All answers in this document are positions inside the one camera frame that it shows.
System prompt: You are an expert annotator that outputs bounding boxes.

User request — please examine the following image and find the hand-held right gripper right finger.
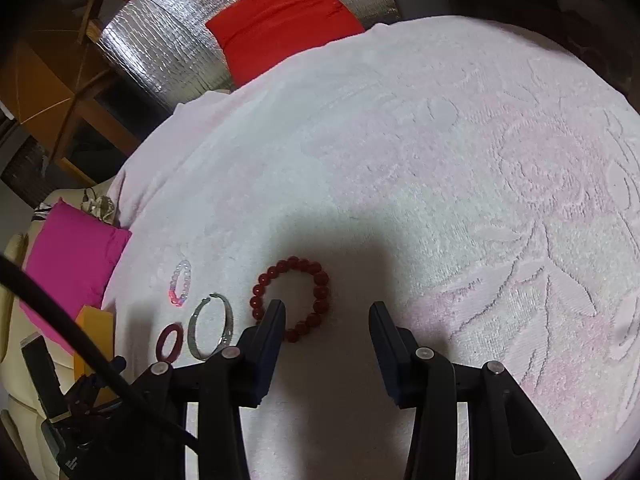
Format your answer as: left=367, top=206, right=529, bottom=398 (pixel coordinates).
left=369, top=301, right=581, bottom=480

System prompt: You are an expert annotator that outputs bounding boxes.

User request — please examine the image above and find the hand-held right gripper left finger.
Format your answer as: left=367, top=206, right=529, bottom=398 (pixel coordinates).
left=120, top=300, right=287, bottom=480

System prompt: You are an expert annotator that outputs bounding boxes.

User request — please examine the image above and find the silver bangle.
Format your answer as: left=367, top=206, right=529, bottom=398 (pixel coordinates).
left=187, top=292, right=235, bottom=360

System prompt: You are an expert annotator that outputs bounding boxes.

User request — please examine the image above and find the red bead bracelet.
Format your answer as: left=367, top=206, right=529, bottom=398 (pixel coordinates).
left=250, top=256, right=331, bottom=343

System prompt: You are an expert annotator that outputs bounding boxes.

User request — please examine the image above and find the clear and pink bead bracelet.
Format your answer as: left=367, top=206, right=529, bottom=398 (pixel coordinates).
left=167, top=258, right=193, bottom=307

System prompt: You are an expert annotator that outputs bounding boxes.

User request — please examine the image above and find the dark ring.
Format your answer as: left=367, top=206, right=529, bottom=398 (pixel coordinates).
left=156, top=323, right=184, bottom=362

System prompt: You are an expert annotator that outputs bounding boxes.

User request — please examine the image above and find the yellow card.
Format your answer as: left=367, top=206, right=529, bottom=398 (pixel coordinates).
left=74, top=306, right=115, bottom=406

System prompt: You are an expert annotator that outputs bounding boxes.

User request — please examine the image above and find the magenta cushion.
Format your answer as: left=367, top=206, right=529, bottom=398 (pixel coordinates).
left=20, top=199, right=133, bottom=356

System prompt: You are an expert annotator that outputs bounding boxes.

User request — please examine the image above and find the white textured towel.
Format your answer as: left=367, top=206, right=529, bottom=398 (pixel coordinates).
left=100, top=15, right=640, bottom=480

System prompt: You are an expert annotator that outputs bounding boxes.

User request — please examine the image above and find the floral patterned cloth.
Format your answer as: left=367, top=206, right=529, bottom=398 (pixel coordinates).
left=32, top=187, right=118, bottom=226

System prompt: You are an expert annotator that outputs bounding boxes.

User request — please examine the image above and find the red cushion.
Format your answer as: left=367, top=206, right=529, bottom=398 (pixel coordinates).
left=205, top=0, right=366, bottom=90

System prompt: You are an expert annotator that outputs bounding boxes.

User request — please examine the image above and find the silver foil mat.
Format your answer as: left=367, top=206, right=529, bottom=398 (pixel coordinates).
left=100, top=0, right=401, bottom=116

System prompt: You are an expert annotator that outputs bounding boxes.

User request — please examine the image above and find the yellow wooden chair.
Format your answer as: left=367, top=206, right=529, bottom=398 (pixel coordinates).
left=0, top=0, right=141, bottom=186

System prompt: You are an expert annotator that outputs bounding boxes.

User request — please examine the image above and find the black cable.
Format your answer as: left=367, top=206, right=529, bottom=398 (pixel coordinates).
left=0, top=255, right=201, bottom=456

